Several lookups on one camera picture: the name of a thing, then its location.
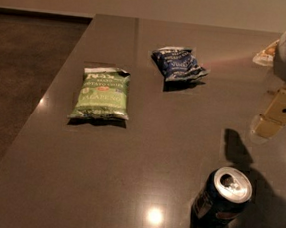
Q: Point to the blue chips bag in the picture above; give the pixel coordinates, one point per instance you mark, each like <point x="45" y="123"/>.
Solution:
<point x="178" y="64"/>

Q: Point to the green jalapeno chips bag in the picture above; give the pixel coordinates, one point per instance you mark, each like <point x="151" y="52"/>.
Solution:
<point x="103" y="95"/>

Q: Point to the blue pepsi can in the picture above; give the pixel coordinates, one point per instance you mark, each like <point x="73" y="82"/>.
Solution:
<point x="225" y="195"/>

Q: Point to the clear snack jar black lid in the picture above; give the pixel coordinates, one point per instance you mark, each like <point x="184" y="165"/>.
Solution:
<point x="266" y="57"/>

